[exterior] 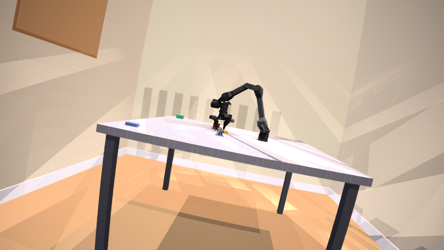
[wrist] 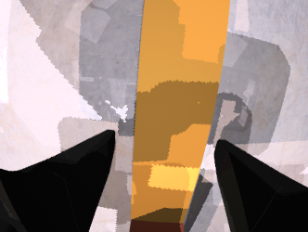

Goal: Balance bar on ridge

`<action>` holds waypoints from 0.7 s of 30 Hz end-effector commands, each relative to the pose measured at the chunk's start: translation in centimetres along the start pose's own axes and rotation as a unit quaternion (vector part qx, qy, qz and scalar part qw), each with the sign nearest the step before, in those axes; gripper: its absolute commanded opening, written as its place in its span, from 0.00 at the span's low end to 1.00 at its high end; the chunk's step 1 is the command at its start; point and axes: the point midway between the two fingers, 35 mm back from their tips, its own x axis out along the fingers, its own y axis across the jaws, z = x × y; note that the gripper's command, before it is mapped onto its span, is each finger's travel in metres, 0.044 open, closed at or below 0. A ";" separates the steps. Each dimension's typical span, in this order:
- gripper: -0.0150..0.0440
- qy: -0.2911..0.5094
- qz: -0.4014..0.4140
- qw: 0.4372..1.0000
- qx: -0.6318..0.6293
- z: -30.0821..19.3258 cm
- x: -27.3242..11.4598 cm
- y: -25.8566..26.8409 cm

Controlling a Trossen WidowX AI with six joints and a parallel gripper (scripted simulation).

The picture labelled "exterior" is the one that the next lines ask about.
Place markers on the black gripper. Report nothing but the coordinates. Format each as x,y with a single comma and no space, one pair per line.
215,118

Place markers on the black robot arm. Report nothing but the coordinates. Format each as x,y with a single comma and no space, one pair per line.
258,90

